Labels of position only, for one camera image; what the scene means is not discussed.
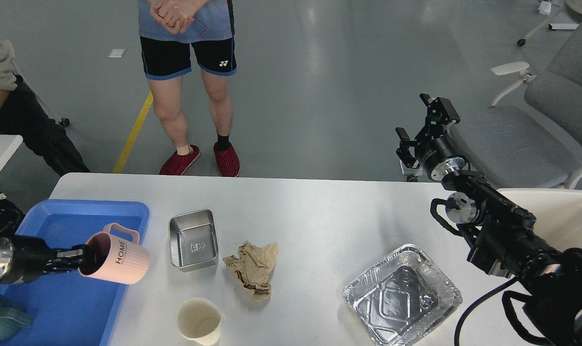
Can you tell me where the white chair base far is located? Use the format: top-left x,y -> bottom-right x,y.
516,0 -> 582,47

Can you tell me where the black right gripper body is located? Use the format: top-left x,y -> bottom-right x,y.
396,131 -> 467,181

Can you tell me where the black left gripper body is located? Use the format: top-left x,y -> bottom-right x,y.
0,235 -> 56,284

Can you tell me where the square stainless steel tray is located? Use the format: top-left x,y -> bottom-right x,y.
169,210 -> 220,273

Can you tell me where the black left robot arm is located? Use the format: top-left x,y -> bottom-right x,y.
0,219 -> 100,284

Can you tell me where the cream waste bin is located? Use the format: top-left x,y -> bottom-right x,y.
498,188 -> 582,251

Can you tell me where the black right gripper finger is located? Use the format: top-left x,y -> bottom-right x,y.
420,93 -> 460,127
396,127 -> 416,148

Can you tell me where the standing person in shorts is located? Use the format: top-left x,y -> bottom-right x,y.
137,0 -> 240,177

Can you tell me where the blue plastic bin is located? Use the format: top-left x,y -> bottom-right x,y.
0,199 -> 149,346

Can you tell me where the aluminium foil tray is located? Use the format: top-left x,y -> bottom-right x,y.
342,244 -> 463,346

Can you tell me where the seated person at left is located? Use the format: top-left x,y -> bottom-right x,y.
0,39 -> 89,176

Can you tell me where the pink plastic mug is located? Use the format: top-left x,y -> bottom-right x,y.
78,222 -> 150,284

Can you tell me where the grey office chair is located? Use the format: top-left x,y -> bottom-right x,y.
445,22 -> 582,189

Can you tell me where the cream paper cup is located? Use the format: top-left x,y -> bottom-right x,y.
176,297 -> 224,346

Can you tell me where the crumpled brown paper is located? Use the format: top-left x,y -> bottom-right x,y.
223,241 -> 279,301

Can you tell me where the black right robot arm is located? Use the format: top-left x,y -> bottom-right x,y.
396,93 -> 582,346

